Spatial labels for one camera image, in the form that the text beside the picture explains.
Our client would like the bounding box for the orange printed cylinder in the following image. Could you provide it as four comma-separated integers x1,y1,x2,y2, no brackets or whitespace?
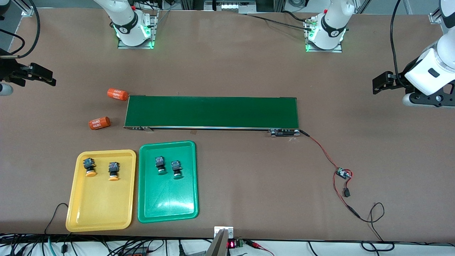
88,116,111,131
107,88,129,102

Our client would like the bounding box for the yellow mushroom push button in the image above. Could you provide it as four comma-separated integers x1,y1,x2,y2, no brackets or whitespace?
108,161,120,182
82,158,97,178

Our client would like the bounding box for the green mushroom push button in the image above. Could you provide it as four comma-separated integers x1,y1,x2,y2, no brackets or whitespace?
155,156,168,176
171,160,184,180

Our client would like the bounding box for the red black power lead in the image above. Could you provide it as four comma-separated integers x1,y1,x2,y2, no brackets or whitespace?
332,170,361,218

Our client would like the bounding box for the yellow plastic tray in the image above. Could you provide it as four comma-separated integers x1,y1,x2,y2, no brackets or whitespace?
65,149,137,233

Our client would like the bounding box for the metal box with white label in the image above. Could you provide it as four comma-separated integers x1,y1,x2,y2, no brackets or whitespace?
204,0,257,14

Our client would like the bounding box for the green conveyor belt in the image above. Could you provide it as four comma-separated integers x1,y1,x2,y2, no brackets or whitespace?
123,95,301,138

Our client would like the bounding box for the green plastic tray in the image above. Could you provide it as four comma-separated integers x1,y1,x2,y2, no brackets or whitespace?
137,141,199,224

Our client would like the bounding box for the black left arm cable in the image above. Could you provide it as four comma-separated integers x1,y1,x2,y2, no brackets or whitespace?
390,0,409,89

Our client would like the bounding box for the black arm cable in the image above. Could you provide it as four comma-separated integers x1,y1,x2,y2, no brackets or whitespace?
390,0,409,89
0,0,41,59

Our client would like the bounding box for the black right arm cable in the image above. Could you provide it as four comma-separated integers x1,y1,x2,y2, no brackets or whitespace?
0,0,41,59

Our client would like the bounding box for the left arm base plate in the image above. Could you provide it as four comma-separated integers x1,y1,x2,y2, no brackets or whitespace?
304,18,344,53

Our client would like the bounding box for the aluminium frame profile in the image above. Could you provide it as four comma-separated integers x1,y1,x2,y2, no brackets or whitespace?
428,3,448,25
14,0,34,17

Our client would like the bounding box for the thin black cable loop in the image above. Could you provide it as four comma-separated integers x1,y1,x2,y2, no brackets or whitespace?
357,202,396,252

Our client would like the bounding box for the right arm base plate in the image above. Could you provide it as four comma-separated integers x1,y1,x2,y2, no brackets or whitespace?
117,11,159,49

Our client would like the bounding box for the black base supply cable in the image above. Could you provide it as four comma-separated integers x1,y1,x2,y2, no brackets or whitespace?
245,11,315,32

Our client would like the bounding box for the black cable on table edge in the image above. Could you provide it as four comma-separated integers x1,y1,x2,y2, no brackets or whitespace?
44,203,70,236

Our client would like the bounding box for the tangled black cable bundle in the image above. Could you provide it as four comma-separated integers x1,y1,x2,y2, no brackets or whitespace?
0,235,207,256

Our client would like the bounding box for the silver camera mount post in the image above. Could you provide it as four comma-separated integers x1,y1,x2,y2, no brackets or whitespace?
204,226,235,256

